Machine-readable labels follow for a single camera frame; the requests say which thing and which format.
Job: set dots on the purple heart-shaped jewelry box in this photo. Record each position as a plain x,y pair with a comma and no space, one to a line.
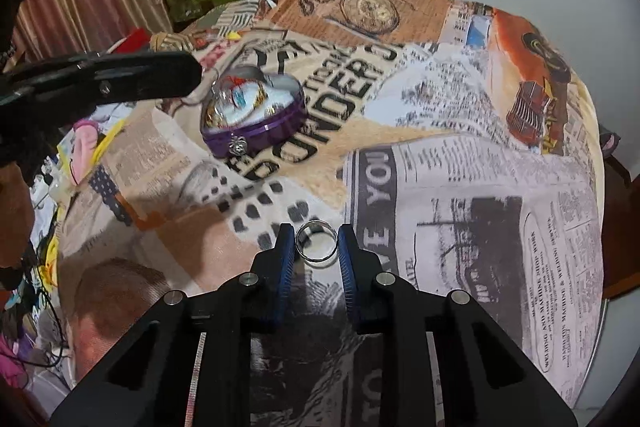
260,127

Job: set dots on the pink cloth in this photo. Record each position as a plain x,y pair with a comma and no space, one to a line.
89,142

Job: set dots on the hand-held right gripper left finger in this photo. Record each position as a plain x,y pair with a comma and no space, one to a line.
285,267

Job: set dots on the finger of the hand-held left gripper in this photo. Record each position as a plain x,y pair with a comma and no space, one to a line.
145,74

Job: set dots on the newspaper print cloth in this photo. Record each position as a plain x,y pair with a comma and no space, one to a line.
450,187

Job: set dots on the red cloth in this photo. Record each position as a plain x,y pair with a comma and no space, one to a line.
131,42

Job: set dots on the dark bag on floor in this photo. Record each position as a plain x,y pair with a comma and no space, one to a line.
610,146

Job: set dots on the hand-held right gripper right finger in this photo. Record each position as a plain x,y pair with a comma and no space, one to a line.
347,267

